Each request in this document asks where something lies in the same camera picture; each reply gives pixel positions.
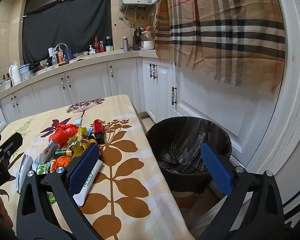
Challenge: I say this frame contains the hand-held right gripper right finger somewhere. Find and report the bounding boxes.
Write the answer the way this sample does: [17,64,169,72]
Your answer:
[197,142,285,240]

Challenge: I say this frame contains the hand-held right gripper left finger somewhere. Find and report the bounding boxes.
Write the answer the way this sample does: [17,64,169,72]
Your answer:
[16,143,103,240]

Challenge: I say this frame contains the yellow wrapper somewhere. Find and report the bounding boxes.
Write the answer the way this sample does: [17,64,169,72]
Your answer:
[67,126,90,159]

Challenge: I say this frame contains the white tube with red print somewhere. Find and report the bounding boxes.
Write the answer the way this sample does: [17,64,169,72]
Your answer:
[34,140,60,167]

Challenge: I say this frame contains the red bottle with black cap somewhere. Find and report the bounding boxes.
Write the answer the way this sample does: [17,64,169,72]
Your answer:
[93,119,105,144]

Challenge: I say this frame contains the black lined trash bin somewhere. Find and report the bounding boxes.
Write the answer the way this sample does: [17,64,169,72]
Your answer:
[145,116,232,195]

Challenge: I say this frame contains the orange plastic bag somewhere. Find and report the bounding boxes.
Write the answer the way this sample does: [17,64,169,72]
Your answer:
[51,156,73,173]

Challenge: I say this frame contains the green bottle with black cap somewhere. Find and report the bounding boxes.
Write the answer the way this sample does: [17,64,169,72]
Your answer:
[54,149,73,158]

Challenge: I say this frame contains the green and white wrapper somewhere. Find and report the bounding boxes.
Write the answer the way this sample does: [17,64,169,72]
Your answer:
[36,162,53,174]

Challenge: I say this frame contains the red plastic bag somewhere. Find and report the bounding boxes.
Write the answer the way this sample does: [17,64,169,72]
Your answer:
[49,123,79,145]

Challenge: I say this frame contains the white pot with lid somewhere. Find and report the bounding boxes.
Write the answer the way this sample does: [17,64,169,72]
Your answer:
[0,78,12,93]

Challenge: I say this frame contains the floral tablecloth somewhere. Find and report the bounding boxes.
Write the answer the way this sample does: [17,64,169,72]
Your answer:
[0,94,198,240]

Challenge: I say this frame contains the white kettle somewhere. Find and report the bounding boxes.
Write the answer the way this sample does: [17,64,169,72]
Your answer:
[9,64,22,85]

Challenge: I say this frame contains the clear container with blue lid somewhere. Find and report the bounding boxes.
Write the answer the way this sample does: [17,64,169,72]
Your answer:
[19,64,33,81]

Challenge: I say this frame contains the white kitchen cabinets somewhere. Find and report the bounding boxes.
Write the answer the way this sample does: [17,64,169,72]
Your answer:
[0,56,280,168]

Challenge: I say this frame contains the chrome faucet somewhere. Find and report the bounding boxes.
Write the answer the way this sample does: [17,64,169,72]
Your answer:
[54,42,70,58]

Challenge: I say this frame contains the beige plaid cloth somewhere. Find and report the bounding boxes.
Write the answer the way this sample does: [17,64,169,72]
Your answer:
[154,0,286,94]

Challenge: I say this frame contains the black curtain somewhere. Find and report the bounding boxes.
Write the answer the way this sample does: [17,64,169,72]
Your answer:
[22,0,113,65]

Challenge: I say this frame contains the black knife block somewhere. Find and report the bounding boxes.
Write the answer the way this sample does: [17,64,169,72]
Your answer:
[132,27,143,50]

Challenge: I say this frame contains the white blender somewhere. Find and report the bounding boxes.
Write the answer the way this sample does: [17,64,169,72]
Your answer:
[141,26,155,50]

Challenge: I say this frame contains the yellow gas hose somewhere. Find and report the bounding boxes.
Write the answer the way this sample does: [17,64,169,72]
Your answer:
[130,9,138,35]

